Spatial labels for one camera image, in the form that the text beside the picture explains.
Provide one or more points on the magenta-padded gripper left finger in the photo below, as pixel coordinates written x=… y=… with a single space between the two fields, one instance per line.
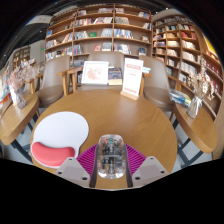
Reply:
x=75 y=168

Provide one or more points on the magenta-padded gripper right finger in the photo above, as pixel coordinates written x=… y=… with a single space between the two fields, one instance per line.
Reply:
x=146 y=168

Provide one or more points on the transparent computer mouse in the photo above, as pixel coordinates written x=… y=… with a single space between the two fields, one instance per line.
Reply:
x=111 y=156

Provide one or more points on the white mouse pad red rest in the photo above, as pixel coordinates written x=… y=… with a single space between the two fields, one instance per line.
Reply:
x=61 y=130

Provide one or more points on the wooden side table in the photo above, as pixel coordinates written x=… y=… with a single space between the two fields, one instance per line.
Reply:
x=13 y=120
x=196 y=126

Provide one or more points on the stack of books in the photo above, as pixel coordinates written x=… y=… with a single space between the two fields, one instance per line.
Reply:
x=180 y=97

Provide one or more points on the white sign on wooden stand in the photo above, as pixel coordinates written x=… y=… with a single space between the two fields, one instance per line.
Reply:
x=132 y=78

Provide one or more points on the small white sign card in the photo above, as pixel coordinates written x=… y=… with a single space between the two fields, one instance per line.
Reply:
x=12 y=95

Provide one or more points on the dark upright book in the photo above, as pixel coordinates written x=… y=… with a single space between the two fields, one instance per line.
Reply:
x=115 y=76

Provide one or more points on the white framed red picture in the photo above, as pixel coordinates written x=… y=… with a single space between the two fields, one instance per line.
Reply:
x=95 y=72

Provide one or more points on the light blue book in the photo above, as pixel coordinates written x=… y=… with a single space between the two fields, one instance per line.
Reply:
x=146 y=70

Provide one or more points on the orange book display stand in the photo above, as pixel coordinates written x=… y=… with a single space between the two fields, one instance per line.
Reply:
x=4 y=88

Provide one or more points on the small distant bookshelf unit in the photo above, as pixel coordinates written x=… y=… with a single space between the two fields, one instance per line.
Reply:
x=21 y=56

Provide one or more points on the curved wooden bookshelf unit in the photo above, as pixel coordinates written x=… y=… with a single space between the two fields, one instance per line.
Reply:
x=180 y=46

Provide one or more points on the large wooden bookshelf unit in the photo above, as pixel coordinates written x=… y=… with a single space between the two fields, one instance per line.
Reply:
x=100 y=31

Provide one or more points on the white hanging ceiling panel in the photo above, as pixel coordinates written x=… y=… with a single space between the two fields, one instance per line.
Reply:
x=39 y=20

